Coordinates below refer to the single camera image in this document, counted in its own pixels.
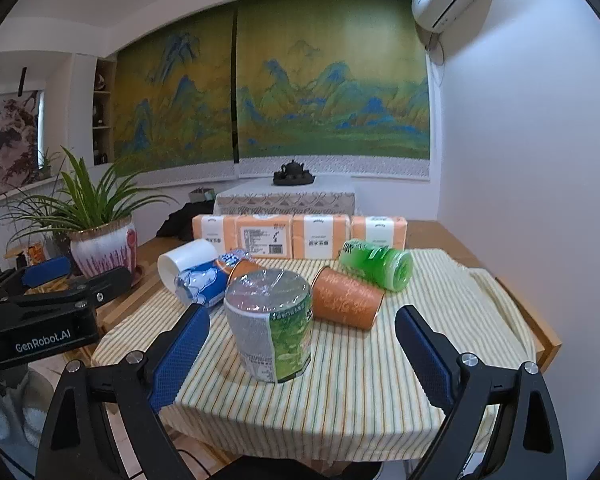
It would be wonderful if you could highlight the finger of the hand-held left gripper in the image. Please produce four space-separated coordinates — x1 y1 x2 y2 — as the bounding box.
0 256 75 306
0 266 133 312

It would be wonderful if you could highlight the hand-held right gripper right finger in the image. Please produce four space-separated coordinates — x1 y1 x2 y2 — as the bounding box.
394 304 568 480

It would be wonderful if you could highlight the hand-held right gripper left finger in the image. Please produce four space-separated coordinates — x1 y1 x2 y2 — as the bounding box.
35 304 211 480

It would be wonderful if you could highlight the green white cup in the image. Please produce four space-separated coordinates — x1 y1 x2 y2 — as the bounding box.
224 269 315 385

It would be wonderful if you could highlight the blue white wrapped cup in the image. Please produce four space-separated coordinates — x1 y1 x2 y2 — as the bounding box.
174 249 255 309

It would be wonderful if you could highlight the plain white cup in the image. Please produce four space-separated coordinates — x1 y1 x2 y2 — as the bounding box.
157 239 224 291

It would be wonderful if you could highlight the large orange paper cup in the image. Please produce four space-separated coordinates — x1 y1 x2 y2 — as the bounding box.
311 266 386 331

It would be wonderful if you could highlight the green plastic cup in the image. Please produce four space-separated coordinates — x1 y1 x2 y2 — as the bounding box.
339 239 414 292

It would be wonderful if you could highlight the small orange paper cup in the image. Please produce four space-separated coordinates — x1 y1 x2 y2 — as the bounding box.
227 257 262 292

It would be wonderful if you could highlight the orange snack packet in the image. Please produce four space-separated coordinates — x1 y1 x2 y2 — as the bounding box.
17 242 47 267

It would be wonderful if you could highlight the potted spider plant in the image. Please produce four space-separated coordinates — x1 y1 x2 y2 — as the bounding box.
0 146 178 278

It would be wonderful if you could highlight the striped yellow tablecloth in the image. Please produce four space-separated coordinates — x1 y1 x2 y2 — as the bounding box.
91 247 538 461

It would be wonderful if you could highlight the black cloth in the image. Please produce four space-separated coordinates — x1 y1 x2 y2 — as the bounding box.
156 202 216 242

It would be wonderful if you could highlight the orange tissue packet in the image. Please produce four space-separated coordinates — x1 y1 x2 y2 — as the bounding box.
192 214 238 256
235 214 295 260
351 216 408 252
292 214 352 260

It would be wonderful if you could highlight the ink painting scroll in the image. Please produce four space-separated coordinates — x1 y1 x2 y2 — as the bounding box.
0 67 44 198

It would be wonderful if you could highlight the small cloth-covered table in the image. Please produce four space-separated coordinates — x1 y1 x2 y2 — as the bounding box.
214 180 358 221

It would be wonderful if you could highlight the air conditioner pipe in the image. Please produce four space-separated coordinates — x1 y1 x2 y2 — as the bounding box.
425 29 449 87

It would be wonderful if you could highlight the wall shelf niche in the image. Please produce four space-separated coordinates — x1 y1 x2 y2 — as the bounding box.
92 57 118 167

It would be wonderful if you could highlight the narrow landscape wall hanging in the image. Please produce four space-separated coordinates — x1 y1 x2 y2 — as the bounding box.
111 12 238 184

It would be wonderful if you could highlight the wide landscape wall hanging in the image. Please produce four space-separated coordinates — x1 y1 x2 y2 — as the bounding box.
234 0 431 181

